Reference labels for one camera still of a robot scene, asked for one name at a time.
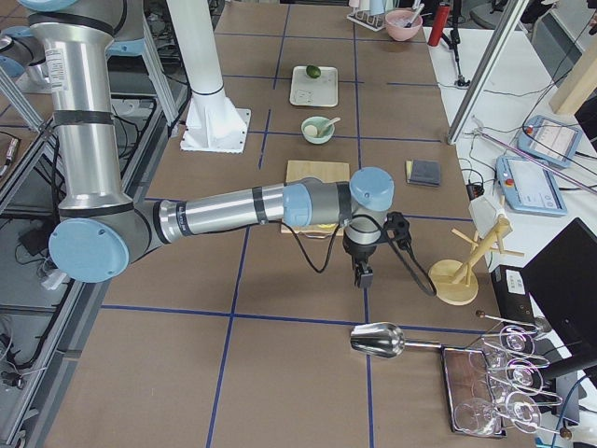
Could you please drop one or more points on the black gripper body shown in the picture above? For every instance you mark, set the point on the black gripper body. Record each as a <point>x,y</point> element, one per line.
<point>360,252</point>

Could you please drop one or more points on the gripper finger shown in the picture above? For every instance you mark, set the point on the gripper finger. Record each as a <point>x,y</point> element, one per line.
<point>363,275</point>

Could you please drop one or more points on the white steamed bun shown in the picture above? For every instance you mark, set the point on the white steamed bun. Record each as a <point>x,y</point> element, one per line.
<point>312,131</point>

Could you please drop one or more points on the white ceramic spoon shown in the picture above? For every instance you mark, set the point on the white ceramic spoon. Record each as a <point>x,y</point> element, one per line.
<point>328,125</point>

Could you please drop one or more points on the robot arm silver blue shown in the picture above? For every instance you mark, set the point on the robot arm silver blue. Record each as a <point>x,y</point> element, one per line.
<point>103,230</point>

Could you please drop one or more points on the light green bowl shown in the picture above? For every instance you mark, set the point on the light green bowl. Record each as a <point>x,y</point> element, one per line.
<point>319,121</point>

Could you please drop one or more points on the pink bowl with ice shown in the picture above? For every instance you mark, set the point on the pink bowl with ice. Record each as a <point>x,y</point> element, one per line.
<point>400,26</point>

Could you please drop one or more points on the metal scoop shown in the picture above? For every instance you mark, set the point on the metal scoop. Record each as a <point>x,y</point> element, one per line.
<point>385,339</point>

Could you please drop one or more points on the wooden cutting board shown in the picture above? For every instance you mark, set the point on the wooden cutting board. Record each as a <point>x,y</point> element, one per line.
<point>326,171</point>

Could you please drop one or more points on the wooden mug tree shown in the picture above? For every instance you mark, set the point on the wooden mug tree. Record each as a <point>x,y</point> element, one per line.
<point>455,281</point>

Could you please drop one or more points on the grey yellow folded cloth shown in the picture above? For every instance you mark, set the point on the grey yellow folded cloth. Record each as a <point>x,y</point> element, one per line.
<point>425,173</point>

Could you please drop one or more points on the glass rack tray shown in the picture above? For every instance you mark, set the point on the glass rack tray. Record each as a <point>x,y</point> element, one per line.
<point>465,380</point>

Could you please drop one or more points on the white serving tray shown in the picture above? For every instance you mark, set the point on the white serving tray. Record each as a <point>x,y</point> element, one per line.
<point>316,92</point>

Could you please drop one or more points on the near teach pendant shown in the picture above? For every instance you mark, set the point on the near teach pendant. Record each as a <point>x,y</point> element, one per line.
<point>529,187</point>

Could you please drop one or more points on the teach pendant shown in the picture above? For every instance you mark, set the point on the teach pendant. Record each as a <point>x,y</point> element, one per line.
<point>529,187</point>
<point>549,140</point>

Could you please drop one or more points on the green avocado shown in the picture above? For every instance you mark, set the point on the green avocado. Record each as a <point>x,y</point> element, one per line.
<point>313,71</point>

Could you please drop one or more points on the black monitor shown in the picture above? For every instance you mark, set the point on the black monitor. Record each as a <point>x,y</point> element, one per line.
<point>561,278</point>

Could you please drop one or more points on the far teach pendant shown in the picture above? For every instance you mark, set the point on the far teach pendant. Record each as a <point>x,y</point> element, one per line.
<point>549,140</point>

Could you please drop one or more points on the black selfie stick tripod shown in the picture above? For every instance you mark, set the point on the black selfie stick tripod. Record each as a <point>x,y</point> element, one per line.
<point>453,40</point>

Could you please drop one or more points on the red cylinder cup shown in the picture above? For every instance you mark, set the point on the red cylinder cup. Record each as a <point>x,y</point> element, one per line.
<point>440,21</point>

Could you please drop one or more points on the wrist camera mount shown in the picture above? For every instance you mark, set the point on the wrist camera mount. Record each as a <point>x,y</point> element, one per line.
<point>398,231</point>

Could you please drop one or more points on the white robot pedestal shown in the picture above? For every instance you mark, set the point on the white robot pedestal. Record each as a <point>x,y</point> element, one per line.
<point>213,123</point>

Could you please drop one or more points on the aluminium frame post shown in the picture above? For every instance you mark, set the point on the aluminium frame post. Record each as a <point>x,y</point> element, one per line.
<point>505,27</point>

